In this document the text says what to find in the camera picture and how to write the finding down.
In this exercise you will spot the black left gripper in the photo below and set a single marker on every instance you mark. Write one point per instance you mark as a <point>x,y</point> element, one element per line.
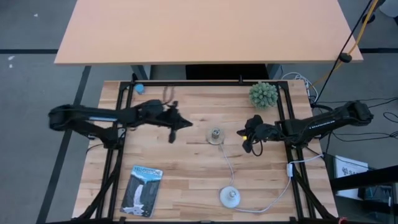
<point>166,115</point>

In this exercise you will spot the black aluminium table frame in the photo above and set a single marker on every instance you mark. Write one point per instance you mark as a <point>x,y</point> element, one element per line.
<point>202,83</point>

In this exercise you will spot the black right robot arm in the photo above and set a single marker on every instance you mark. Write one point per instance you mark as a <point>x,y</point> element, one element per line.
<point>326,123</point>

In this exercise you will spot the black round foot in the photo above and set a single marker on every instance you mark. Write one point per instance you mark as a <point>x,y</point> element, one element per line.
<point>368,18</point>

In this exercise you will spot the green spiky succulent plant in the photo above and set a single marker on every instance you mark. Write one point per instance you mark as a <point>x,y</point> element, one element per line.
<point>263,95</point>

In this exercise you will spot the small blue round object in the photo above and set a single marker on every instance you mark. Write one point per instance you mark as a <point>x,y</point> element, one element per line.
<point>139,88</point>

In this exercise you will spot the round lamp socket base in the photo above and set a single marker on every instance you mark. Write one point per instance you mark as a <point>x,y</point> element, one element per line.
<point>215,135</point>

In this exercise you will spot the dark box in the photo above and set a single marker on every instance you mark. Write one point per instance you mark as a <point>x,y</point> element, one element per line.
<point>377,194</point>

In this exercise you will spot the black furniture bar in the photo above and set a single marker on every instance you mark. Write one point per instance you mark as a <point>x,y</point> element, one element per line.
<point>363,179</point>

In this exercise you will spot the peach-coloured desk top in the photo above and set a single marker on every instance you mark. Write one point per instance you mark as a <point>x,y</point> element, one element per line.
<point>205,31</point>

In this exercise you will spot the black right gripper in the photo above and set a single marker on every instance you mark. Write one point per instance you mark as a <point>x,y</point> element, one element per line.
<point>264,132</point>

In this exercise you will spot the white printed box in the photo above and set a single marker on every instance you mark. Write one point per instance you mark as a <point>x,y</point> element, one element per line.
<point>349,169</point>

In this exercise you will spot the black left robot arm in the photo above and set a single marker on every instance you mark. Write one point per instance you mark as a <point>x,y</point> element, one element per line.
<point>93,113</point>

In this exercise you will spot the grey desk leg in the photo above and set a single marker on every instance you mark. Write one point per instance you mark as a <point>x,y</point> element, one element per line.
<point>140,72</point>
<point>273,71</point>

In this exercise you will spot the white lightbulb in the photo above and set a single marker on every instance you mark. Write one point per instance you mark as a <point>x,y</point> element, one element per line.
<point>230,197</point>

